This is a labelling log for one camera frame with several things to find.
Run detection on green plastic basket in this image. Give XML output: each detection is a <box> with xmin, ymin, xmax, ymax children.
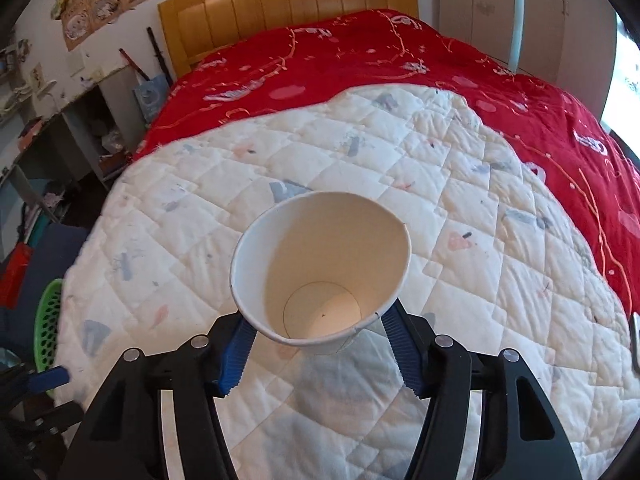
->
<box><xmin>32</xmin><ymin>278</ymin><xmax>67</xmax><ymax>378</ymax></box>

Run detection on red and black toy sword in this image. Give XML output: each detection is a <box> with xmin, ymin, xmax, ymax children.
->
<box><xmin>118</xmin><ymin>48</ymin><xmax>152</xmax><ymax>82</ymax></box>

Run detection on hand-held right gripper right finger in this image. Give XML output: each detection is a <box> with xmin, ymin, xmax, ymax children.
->
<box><xmin>380</xmin><ymin>301</ymin><xmax>584</xmax><ymax>480</ymax></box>

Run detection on red plastic bag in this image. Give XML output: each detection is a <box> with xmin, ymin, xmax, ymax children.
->
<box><xmin>0</xmin><ymin>242</ymin><xmax>32</xmax><ymax>308</ymax></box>

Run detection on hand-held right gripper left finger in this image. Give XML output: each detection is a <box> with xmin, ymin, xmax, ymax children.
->
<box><xmin>64</xmin><ymin>311</ymin><xmax>259</xmax><ymax>480</ymax></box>

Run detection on white quilted blanket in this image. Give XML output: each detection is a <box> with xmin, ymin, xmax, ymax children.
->
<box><xmin>52</xmin><ymin>85</ymin><xmax>636</xmax><ymax>480</ymax></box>

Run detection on blue printed box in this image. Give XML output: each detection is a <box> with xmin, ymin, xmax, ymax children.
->
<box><xmin>132</xmin><ymin>74</ymin><xmax>174</xmax><ymax>123</ymax></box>

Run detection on white paper cup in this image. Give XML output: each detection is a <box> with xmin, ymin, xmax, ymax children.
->
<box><xmin>229</xmin><ymin>191</ymin><xmax>413</xmax><ymax>356</ymax></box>

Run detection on wooden bed headboard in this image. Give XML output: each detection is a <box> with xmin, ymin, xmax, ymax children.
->
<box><xmin>157</xmin><ymin>0</ymin><xmax>420</xmax><ymax>78</ymax></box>

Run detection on white wardrobe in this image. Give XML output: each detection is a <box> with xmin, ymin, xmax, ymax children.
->
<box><xmin>437</xmin><ymin>0</ymin><xmax>618</xmax><ymax>88</ymax></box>

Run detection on grey flat device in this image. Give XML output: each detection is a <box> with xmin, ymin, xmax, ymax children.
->
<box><xmin>629</xmin><ymin>312</ymin><xmax>640</xmax><ymax>375</ymax></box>

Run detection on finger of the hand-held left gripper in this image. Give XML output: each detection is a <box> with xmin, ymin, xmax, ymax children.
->
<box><xmin>0</xmin><ymin>366</ymin><xmax>70</xmax><ymax>395</ymax></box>

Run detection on grey desk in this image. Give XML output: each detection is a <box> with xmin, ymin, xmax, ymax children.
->
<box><xmin>0</xmin><ymin>67</ymin><xmax>151</xmax><ymax>196</ymax></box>

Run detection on red patterned blanket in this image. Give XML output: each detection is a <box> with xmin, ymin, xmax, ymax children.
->
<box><xmin>132</xmin><ymin>9</ymin><xmax>640</xmax><ymax>313</ymax></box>

